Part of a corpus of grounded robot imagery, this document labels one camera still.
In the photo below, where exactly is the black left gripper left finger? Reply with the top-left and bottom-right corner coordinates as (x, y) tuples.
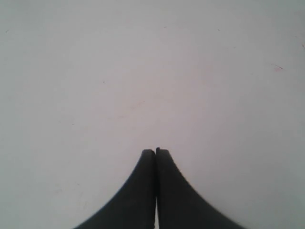
(77, 149), (156, 229)

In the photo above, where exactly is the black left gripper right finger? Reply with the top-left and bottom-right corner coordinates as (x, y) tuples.
(156, 148), (242, 229)

